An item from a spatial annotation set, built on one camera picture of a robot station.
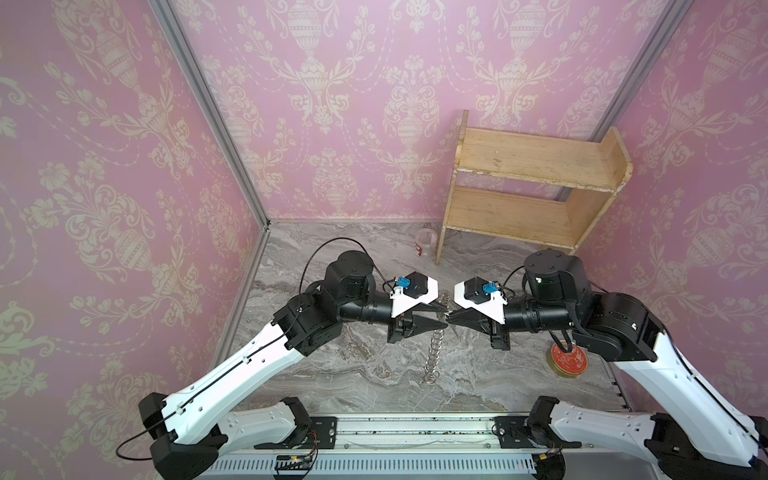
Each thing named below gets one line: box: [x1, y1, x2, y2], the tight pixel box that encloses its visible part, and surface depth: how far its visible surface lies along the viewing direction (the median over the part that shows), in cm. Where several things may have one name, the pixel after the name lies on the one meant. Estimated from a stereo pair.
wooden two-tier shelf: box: [435, 111, 633, 264], surface depth 81 cm
